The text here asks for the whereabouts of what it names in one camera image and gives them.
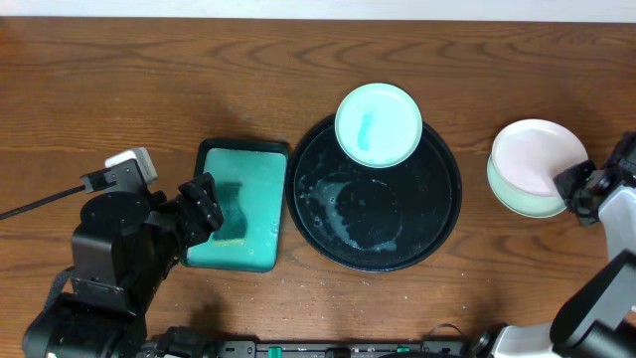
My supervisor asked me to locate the green yellow sponge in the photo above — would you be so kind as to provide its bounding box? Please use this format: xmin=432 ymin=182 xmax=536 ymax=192
xmin=213 ymin=182 xmax=246 ymax=244

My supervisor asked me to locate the mint green plate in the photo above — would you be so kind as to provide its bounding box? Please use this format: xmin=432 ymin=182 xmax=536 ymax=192
xmin=334 ymin=83 xmax=423 ymax=169
xmin=486 ymin=156 xmax=565 ymax=219

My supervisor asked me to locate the pale pink plate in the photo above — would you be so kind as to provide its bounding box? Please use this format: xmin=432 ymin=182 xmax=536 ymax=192
xmin=491 ymin=119 xmax=588 ymax=197

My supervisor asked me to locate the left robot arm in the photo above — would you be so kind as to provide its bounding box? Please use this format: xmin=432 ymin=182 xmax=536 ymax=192
xmin=22 ymin=173 xmax=224 ymax=358

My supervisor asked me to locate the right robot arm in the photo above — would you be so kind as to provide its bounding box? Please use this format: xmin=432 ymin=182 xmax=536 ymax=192
xmin=470 ymin=158 xmax=635 ymax=357

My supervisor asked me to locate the green rectangular water tray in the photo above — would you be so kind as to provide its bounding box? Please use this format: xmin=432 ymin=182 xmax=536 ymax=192
xmin=182 ymin=138 xmax=289 ymax=272

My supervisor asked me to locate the round black tray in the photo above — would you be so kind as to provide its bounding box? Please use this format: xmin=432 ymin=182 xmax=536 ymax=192
xmin=285 ymin=115 xmax=462 ymax=272

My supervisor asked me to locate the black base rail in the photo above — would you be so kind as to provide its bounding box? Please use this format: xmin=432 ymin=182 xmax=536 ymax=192
xmin=143 ymin=322 xmax=481 ymax=358

